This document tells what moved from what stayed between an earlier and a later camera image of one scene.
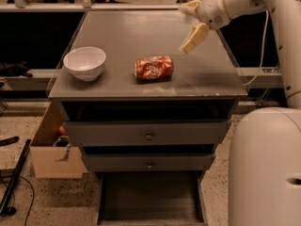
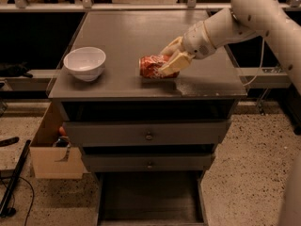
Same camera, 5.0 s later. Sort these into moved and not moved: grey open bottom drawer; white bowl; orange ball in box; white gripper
Moved: white gripper
Not moved: white bowl; grey open bottom drawer; orange ball in box
